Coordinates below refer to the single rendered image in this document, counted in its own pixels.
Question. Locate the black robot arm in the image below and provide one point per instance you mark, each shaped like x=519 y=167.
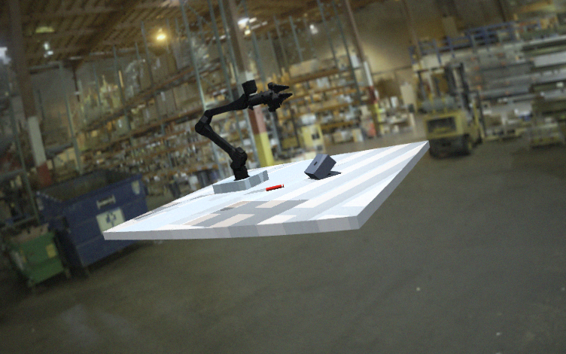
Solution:
x=203 y=128

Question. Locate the dark grey square panel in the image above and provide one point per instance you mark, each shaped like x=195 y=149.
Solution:
x=320 y=167

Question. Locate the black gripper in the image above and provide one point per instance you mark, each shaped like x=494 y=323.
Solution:
x=271 y=96

